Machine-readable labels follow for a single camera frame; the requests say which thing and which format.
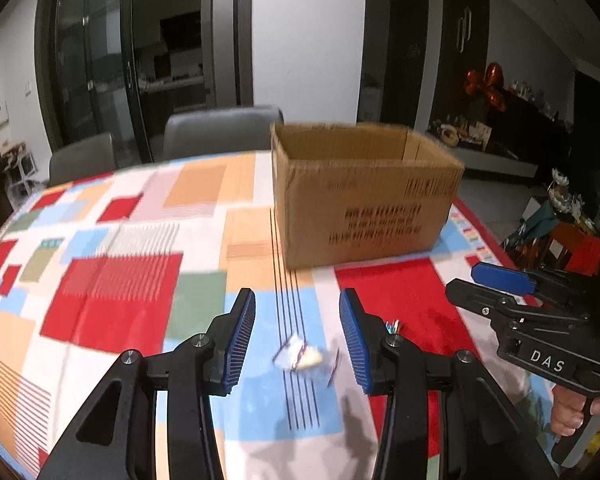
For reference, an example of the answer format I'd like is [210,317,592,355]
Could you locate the colourful patchwork tablecloth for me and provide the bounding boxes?
[0,152,571,480]

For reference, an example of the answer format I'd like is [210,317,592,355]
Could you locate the dark cabinet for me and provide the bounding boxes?
[485,92,573,161]

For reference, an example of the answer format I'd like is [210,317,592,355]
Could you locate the clear packet with yellow candy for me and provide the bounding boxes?
[272,335,341,388]

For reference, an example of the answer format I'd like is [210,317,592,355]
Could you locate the wide grey dining chair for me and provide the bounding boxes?
[161,105,285,161]

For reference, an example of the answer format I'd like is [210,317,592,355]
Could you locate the red foil balloons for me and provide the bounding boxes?
[464,62,507,111]

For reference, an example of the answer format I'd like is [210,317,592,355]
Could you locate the red wooden chair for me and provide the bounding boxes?
[505,200,600,278]

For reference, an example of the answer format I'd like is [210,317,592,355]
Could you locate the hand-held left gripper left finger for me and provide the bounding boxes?
[37,287,257,480]

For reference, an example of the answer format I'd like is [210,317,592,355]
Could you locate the black framed glass sliding door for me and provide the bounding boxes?
[35,0,253,161]

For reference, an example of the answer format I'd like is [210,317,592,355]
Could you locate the white wire rack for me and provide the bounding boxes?
[0,142,36,196]

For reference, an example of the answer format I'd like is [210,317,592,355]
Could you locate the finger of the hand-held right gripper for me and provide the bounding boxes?
[471,262,600,308]
[445,280,588,333]

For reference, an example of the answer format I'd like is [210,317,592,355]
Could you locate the dark wardrobe door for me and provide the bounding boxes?
[440,0,491,106]

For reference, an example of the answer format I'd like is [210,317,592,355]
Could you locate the person's right hand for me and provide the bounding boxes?
[551,385,588,437]

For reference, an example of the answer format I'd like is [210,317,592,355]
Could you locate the white low sideboard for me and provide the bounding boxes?
[425,130,538,178]

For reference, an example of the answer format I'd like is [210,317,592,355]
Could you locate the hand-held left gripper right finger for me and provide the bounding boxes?
[338,287,558,480]

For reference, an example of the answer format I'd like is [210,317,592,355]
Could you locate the brown cardboard box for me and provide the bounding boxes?
[270,121,466,270]

